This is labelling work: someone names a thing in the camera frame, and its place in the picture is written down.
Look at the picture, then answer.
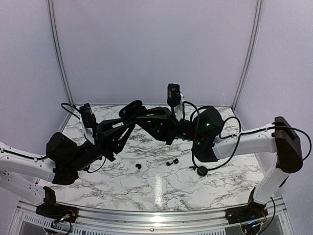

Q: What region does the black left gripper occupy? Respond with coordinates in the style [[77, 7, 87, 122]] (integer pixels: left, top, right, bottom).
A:
[[69, 116, 135, 172]]

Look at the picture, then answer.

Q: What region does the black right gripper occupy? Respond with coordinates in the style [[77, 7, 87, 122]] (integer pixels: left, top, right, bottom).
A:
[[134, 106, 203, 145]]

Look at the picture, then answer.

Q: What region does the black earbud charging case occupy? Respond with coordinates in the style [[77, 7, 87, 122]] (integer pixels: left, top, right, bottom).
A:
[[118, 100, 145, 122]]

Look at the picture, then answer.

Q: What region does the black earbud pair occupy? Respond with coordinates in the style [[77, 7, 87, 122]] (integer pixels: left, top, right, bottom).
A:
[[166, 159, 179, 166]]

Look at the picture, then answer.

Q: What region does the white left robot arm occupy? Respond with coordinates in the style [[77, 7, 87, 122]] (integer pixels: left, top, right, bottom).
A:
[[0, 103, 135, 218]]

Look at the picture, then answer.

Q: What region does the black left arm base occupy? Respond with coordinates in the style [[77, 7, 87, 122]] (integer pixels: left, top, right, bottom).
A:
[[35, 186, 78, 223]]

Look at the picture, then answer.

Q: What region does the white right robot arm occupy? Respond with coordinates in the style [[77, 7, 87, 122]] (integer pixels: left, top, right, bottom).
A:
[[134, 106, 305, 219]]

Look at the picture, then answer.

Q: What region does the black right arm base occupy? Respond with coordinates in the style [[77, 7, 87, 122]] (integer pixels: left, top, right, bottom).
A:
[[225, 188, 268, 224]]

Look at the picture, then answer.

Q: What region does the black round disc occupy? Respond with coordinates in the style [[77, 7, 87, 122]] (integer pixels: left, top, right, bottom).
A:
[[197, 166, 208, 177]]

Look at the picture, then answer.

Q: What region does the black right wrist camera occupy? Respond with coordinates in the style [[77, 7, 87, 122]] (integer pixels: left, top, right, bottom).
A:
[[167, 83, 181, 107]]

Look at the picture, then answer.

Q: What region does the aluminium front rail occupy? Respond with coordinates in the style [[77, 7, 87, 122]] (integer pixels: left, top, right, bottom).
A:
[[14, 200, 287, 235]]

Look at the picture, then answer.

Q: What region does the right aluminium frame post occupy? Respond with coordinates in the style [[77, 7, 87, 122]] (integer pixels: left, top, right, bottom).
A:
[[231, 0, 264, 112]]

